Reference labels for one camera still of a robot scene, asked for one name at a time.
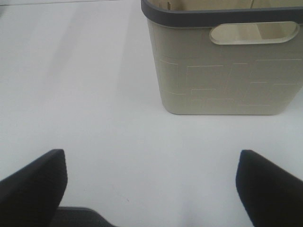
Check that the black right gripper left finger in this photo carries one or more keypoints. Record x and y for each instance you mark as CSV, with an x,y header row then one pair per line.
x,y
30,196

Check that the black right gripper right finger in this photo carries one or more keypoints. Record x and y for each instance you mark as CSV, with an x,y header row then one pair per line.
x,y
271,196

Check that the beige basket grey rim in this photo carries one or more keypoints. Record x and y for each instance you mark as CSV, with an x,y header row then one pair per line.
x,y
242,57

